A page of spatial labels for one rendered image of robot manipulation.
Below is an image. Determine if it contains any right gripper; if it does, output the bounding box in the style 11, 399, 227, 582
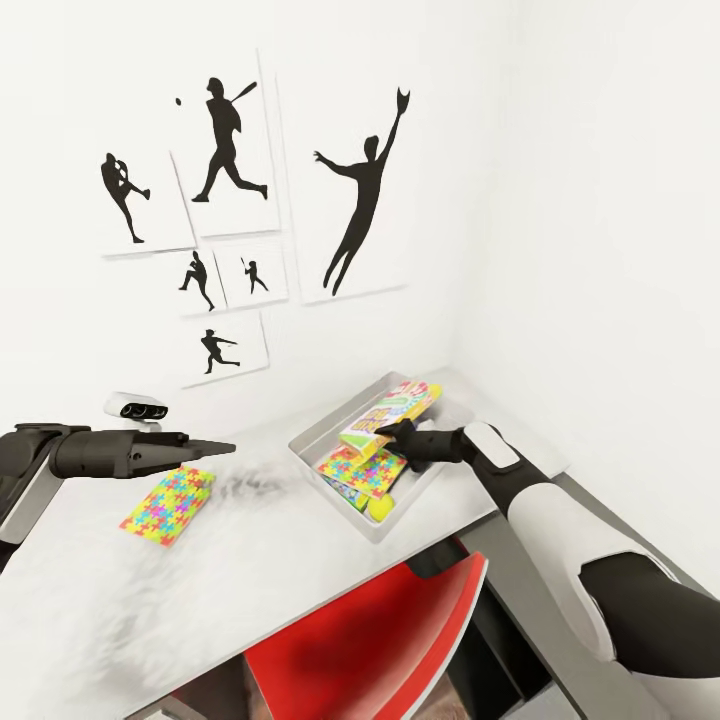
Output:
373, 418, 441, 473

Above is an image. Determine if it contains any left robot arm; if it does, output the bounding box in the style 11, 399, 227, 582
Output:
0, 391, 236, 575

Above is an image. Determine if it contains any tennis ball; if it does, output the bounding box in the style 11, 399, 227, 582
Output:
368, 493, 395, 521

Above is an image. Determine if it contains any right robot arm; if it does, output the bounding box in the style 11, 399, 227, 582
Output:
373, 418, 720, 720

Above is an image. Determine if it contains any board game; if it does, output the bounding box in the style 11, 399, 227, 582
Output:
323, 475, 371, 513
334, 379, 444, 468

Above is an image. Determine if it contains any jigsaw puzzle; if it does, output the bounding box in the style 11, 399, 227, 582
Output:
317, 450, 407, 500
120, 465, 215, 548

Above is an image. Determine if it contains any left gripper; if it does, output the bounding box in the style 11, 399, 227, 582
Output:
81, 429, 236, 480

